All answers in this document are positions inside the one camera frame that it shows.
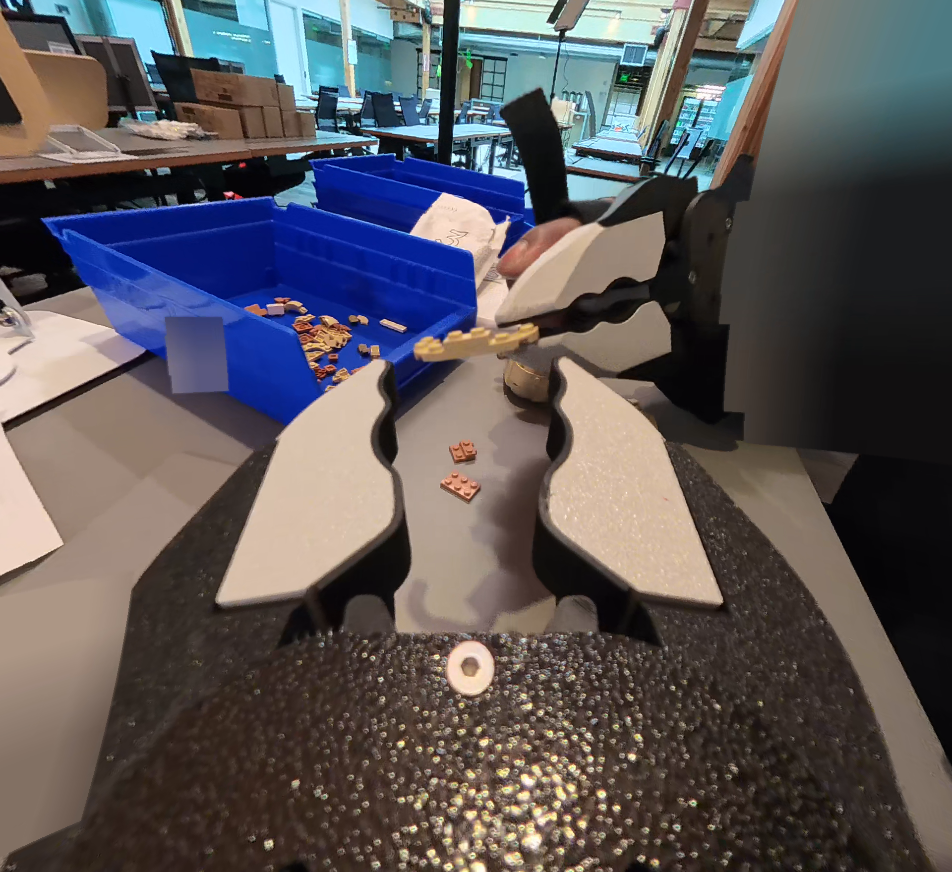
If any blue plastic bin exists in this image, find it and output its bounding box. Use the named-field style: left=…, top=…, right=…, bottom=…
left=44, top=199, right=481, bottom=425
left=311, top=153, right=536, bottom=236

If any white plastic bag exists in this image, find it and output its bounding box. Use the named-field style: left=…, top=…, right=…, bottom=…
left=408, top=191, right=513, bottom=289

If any long wooden desk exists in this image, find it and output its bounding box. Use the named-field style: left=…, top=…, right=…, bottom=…
left=0, top=126, right=379, bottom=196

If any black top wooden table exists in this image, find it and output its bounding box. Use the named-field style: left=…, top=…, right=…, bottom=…
left=0, top=10, right=111, bottom=159

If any large tan arch brick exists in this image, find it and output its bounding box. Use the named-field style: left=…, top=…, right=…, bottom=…
left=413, top=322, right=542, bottom=366

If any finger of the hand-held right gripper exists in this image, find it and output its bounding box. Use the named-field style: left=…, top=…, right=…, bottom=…
left=560, top=300, right=675, bottom=376
left=494, top=211, right=669, bottom=327

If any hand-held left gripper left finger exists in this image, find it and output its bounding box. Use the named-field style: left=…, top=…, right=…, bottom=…
left=215, top=361, right=412, bottom=614

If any studio light on stand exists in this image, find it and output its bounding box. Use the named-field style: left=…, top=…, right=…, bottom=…
left=545, top=0, right=595, bottom=103

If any brown round toy brick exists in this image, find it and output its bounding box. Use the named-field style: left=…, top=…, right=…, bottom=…
left=503, top=356, right=559, bottom=405

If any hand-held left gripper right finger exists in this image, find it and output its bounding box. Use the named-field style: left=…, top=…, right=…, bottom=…
left=533, top=356, right=727, bottom=617

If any black steel column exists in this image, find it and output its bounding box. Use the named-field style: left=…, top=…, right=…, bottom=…
left=436, top=0, right=468, bottom=168

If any stack of cardboard boxes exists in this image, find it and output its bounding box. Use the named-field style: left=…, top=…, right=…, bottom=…
left=175, top=68, right=318, bottom=141

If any pile of small toy bricks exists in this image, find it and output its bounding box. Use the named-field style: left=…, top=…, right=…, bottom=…
left=244, top=298, right=410, bottom=385

